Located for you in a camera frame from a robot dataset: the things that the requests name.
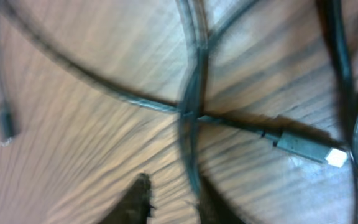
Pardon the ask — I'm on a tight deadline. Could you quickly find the black usb cable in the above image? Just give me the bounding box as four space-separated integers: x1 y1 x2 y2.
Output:
315 0 358 224
0 0 349 200

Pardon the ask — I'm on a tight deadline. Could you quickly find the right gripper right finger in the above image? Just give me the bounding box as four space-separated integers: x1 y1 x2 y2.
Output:
198 175 246 224

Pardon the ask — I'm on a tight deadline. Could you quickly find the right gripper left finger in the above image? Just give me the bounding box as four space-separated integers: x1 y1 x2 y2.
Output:
98 173 154 224

